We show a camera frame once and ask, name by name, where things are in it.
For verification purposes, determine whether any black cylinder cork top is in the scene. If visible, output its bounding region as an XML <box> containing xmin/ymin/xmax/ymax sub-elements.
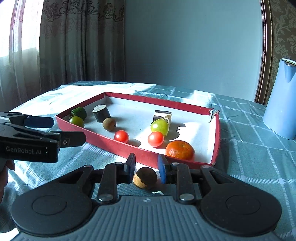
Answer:
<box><xmin>92</xmin><ymin>104</ymin><xmax>110</xmax><ymax>123</ymax></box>

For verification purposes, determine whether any dark green tomato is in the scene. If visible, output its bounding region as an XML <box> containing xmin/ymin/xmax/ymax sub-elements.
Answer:
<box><xmin>69</xmin><ymin>116</ymin><xmax>84</xmax><ymax>128</ymax></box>

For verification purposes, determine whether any green cucumber piece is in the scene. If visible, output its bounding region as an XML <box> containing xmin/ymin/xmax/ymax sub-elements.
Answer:
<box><xmin>70</xmin><ymin>107</ymin><xmax>87</xmax><ymax>120</ymax></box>

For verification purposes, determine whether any light green tomato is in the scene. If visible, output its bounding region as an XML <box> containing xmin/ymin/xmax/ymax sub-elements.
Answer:
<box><xmin>151</xmin><ymin>118</ymin><xmax>169</xmax><ymax>137</ymax></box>

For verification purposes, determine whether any red cherry tomato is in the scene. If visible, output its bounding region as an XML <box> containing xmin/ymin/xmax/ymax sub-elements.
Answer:
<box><xmin>147</xmin><ymin>131</ymin><xmax>165</xmax><ymax>147</ymax></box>
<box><xmin>114</xmin><ymin>130</ymin><xmax>130</xmax><ymax>143</ymax></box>

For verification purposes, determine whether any checked teal tablecloth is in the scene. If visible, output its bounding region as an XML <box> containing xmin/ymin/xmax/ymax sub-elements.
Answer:
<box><xmin>1</xmin><ymin>81</ymin><xmax>295</xmax><ymax>240</ymax></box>

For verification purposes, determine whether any tan longan fruit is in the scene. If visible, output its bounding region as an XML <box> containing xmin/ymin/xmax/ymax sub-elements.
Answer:
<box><xmin>133</xmin><ymin>167</ymin><xmax>158</xmax><ymax>190</ymax></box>

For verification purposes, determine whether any brown wooden door frame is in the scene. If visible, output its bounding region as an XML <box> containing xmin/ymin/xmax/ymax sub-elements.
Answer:
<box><xmin>254</xmin><ymin>0</ymin><xmax>273</xmax><ymax>104</ymax></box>

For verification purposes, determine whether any orange mandarin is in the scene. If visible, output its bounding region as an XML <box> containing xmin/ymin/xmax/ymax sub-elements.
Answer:
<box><xmin>165</xmin><ymin>140</ymin><xmax>195</xmax><ymax>161</ymax></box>

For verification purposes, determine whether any patterned brown curtain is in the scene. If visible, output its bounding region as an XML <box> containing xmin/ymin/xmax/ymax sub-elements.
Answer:
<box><xmin>1</xmin><ymin>1</ymin><xmax>125</xmax><ymax>111</ymax></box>

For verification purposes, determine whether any red shallow cardboard tray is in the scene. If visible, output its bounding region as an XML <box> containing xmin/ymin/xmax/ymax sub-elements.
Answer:
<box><xmin>56</xmin><ymin>92</ymin><xmax>220</xmax><ymax>169</ymax></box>

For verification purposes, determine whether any blue kettle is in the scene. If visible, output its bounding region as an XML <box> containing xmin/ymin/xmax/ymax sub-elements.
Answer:
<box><xmin>262</xmin><ymin>58</ymin><xmax>296</xmax><ymax>140</ymax></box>

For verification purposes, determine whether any brown longan fruit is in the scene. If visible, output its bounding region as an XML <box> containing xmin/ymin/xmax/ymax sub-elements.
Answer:
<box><xmin>102</xmin><ymin>118</ymin><xmax>116</xmax><ymax>132</ymax></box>

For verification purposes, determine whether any left hand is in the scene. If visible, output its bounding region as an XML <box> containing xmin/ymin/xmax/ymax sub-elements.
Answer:
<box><xmin>0</xmin><ymin>160</ymin><xmax>15</xmax><ymax>202</ymax></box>

